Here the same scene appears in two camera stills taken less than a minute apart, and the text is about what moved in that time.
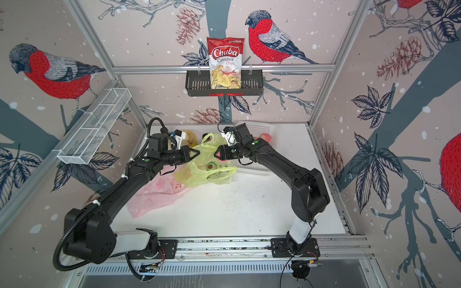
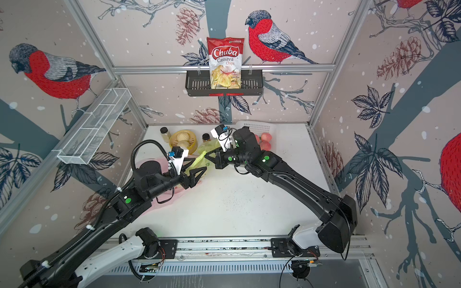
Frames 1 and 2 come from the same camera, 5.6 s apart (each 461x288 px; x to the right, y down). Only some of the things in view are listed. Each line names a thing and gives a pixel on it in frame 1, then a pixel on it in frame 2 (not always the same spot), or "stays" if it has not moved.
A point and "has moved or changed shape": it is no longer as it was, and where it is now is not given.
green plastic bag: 206,169 has moved or changed shape
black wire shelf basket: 198,84 stays
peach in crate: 266,137 stays
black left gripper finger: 189,149 → 191,161
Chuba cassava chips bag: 225,56 stays
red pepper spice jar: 208,138 stays
